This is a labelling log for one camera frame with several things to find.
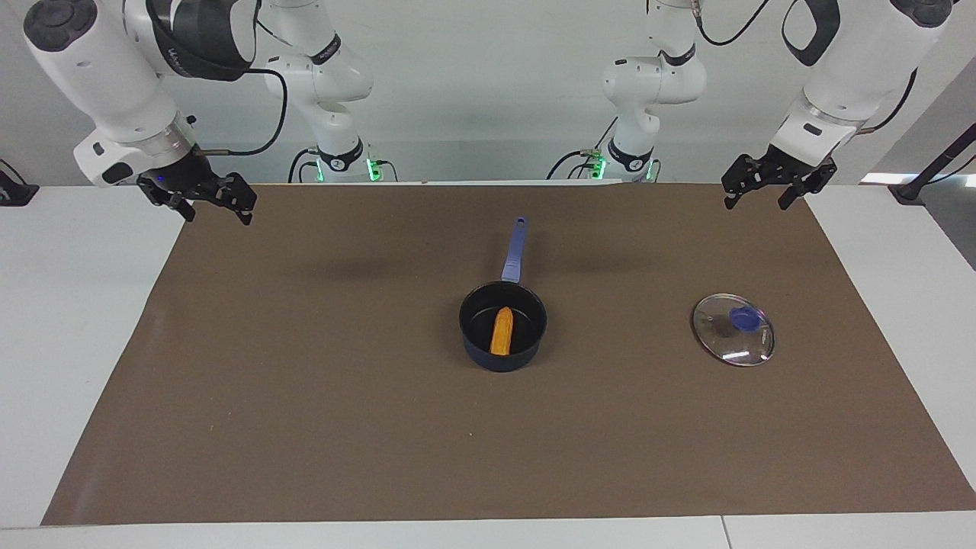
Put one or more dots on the orange corn cob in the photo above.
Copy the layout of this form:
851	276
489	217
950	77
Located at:
502	335

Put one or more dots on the glass lid with blue knob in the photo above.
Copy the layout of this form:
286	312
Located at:
743	335

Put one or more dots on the brown table mat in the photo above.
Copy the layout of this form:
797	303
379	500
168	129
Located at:
305	427

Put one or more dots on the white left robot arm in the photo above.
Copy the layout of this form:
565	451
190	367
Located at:
854	69

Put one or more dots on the black angled stand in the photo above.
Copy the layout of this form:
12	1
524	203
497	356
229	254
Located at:
926	171

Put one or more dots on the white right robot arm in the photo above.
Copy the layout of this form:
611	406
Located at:
99	84

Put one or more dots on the black table clamp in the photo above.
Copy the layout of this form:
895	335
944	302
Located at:
15	194

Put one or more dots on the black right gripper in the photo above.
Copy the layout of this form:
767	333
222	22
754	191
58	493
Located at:
194	183

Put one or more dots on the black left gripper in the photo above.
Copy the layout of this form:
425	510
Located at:
785	169

